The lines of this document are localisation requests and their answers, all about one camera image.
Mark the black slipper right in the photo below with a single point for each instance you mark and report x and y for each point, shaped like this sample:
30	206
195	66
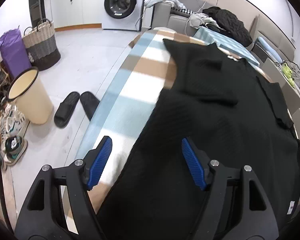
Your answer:
89	103

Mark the black knit sweater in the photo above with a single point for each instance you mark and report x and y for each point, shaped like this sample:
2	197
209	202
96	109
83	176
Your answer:
233	114

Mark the green plush toy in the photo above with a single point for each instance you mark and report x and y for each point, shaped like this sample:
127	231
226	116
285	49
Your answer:
288	74

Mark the light blue pillow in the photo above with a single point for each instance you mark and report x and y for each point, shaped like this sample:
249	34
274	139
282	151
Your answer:
269	50

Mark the black slipper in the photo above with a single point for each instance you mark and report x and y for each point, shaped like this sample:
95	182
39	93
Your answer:
89	103
66	109

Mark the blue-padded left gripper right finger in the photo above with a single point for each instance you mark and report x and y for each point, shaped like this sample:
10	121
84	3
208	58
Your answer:
197	162

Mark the woven laundry basket with handles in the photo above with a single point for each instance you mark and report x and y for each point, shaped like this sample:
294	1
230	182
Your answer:
40	44

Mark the grey sofa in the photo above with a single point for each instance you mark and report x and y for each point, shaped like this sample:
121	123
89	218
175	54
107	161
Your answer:
164	18

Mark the purple plastic bag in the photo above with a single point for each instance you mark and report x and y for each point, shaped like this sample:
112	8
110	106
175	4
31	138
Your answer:
13	52

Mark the teal checked cloth covered table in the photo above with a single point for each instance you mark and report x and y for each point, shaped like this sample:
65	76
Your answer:
224	42

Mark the white front-load washing machine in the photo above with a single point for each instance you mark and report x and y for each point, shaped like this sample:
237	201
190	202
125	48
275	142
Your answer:
122	15

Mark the cream round trash bin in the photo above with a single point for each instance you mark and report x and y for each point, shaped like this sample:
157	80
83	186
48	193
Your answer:
29	95

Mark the black slipper left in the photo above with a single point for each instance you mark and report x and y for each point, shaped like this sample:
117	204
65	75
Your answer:
66	109

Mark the black puffer jacket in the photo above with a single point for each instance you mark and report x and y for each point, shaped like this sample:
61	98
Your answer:
229	25

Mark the white lower cabinets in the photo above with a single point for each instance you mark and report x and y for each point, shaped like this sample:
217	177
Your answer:
76	14

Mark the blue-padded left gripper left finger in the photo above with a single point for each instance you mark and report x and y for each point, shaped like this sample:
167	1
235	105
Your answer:
95	161

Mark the plaid tablecloth brown blue white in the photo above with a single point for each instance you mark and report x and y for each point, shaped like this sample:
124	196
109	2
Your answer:
128	101

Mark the light blue blanket on sofa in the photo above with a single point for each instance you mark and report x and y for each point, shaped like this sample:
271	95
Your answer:
173	3

